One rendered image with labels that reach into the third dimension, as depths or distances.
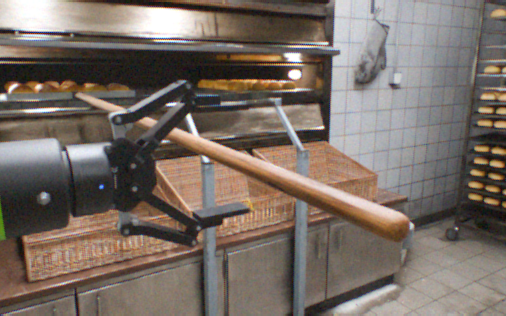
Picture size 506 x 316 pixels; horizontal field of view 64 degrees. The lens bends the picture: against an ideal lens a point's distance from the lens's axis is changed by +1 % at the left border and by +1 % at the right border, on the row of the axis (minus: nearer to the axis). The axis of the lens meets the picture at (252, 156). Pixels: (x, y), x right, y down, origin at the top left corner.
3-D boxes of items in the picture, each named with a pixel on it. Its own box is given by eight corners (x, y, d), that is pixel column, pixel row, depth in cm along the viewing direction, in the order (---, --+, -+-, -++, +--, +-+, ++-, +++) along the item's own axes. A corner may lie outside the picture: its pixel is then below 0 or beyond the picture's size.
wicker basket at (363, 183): (250, 193, 241) (250, 148, 235) (322, 180, 269) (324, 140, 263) (299, 219, 200) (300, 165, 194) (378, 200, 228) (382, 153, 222)
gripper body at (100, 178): (56, 136, 44) (141, 129, 48) (64, 210, 45) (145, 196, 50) (67, 147, 37) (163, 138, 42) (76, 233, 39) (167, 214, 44)
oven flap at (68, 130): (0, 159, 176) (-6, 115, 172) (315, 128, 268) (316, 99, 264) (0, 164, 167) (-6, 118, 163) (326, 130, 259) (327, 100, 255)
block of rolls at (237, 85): (195, 87, 292) (195, 79, 290) (251, 86, 316) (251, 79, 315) (236, 91, 241) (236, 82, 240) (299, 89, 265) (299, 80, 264)
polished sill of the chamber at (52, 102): (-8, 109, 171) (-10, 100, 171) (316, 95, 263) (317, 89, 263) (-9, 111, 166) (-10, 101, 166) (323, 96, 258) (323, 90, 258)
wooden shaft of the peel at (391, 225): (414, 242, 39) (417, 213, 39) (393, 249, 38) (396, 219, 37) (83, 98, 180) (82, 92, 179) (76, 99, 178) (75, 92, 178)
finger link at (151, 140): (124, 167, 46) (115, 159, 46) (189, 100, 49) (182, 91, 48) (134, 175, 43) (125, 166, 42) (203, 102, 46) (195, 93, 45)
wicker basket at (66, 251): (22, 236, 180) (15, 176, 174) (147, 213, 208) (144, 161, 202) (26, 285, 139) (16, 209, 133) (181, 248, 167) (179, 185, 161)
